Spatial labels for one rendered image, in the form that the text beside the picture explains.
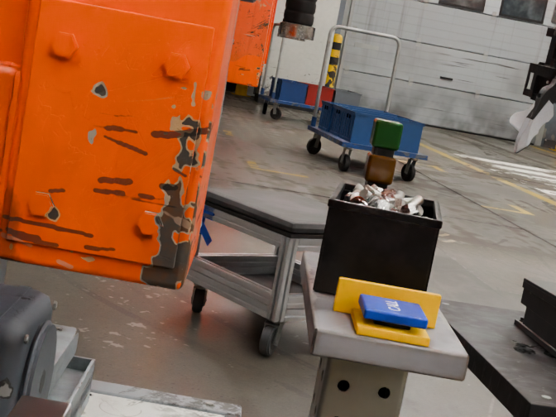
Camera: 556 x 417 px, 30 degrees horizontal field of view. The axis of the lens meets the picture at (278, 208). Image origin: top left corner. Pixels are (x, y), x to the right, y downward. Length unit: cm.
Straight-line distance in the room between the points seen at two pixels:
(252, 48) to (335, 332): 399
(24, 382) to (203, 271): 158
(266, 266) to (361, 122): 403
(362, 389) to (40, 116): 59
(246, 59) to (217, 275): 252
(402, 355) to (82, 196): 43
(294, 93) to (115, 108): 981
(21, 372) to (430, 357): 44
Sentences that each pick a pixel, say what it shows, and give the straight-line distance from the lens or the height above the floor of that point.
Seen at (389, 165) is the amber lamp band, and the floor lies 60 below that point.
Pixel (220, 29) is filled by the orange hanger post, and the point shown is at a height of 74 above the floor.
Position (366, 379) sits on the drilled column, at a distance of 127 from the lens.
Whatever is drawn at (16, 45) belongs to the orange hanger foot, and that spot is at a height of 70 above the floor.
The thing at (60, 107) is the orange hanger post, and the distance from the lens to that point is 86.
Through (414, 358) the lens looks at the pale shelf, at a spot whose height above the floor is 44.
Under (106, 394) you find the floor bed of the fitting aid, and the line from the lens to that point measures 190.
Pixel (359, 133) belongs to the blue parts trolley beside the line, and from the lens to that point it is 689.
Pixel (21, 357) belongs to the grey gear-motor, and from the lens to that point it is 113.
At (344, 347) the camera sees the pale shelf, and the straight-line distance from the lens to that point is 112.
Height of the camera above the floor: 74
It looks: 9 degrees down
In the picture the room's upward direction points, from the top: 11 degrees clockwise
